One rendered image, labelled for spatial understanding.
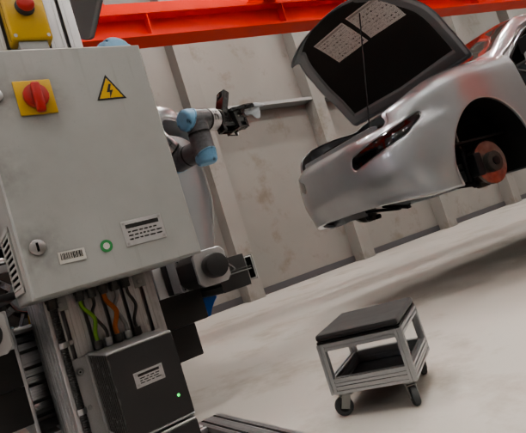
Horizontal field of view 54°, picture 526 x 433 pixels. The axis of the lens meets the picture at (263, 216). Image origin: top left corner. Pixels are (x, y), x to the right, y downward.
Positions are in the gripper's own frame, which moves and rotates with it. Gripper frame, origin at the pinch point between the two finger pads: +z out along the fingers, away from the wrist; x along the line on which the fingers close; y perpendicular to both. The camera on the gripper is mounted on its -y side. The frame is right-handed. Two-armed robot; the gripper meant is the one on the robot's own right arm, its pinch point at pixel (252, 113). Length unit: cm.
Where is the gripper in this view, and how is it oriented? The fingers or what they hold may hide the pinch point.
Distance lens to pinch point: 201.7
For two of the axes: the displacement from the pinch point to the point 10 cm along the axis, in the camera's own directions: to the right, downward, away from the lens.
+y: 3.9, 9.1, -1.6
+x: 6.4, -3.9, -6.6
